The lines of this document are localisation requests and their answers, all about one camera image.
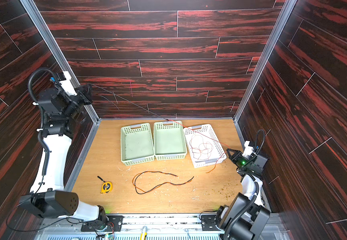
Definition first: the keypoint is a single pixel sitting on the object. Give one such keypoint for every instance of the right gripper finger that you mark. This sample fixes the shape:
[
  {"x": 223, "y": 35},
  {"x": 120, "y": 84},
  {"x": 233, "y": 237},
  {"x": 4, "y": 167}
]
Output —
[
  {"x": 233, "y": 153},
  {"x": 234, "y": 158}
]

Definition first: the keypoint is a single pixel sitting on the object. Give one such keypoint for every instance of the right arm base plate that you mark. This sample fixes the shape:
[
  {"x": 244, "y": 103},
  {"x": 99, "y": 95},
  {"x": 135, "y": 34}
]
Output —
[{"x": 210, "y": 222}]

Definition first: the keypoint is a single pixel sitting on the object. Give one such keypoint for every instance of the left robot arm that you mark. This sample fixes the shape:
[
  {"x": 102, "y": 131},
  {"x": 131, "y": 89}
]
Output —
[{"x": 60, "y": 104}]

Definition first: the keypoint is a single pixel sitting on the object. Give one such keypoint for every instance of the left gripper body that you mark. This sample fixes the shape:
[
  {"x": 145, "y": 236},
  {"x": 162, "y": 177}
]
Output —
[{"x": 83, "y": 94}]

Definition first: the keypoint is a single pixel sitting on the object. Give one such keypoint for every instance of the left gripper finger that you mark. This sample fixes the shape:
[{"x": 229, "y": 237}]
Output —
[
  {"x": 85, "y": 100},
  {"x": 86, "y": 92}
]

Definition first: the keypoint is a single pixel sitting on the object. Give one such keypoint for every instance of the left green basket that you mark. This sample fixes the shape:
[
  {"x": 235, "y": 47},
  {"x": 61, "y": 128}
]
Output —
[{"x": 137, "y": 145}]

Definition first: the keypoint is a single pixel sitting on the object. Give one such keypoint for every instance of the yellow tape measure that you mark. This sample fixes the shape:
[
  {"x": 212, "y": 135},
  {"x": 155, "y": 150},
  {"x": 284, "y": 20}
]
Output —
[{"x": 106, "y": 186}]

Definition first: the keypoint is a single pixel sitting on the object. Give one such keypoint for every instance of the middle green basket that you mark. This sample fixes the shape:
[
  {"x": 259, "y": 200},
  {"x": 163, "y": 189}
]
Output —
[{"x": 169, "y": 141}]

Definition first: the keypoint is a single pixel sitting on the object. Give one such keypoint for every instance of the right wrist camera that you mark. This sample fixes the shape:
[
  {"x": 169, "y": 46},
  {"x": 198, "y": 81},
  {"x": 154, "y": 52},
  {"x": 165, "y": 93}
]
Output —
[{"x": 249, "y": 148}]

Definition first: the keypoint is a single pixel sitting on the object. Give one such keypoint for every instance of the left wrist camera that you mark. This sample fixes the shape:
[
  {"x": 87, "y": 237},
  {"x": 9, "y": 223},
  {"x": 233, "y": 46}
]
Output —
[{"x": 63, "y": 82}]

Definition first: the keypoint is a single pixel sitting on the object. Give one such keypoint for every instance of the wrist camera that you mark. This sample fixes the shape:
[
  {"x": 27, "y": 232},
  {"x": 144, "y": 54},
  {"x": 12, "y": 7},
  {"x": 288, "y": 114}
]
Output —
[
  {"x": 63, "y": 82},
  {"x": 249, "y": 148}
]

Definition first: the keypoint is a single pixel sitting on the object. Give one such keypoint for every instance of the green basket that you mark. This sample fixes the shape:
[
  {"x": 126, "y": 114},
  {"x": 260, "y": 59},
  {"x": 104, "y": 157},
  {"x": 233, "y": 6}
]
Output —
[
  {"x": 137, "y": 145},
  {"x": 169, "y": 141}
]

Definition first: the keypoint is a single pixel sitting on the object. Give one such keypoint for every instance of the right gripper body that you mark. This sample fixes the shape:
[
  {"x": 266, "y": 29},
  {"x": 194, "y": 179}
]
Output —
[{"x": 236, "y": 156}]

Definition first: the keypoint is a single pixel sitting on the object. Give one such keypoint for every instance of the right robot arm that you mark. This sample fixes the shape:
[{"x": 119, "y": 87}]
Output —
[{"x": 246, "y": 217}]

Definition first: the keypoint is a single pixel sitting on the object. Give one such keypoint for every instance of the white basket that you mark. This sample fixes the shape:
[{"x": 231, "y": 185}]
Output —
[{"x": 203, "y": 146}]

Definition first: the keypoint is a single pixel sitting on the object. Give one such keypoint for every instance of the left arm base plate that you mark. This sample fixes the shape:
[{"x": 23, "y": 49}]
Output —
[{"x": 112, "y": 223}]

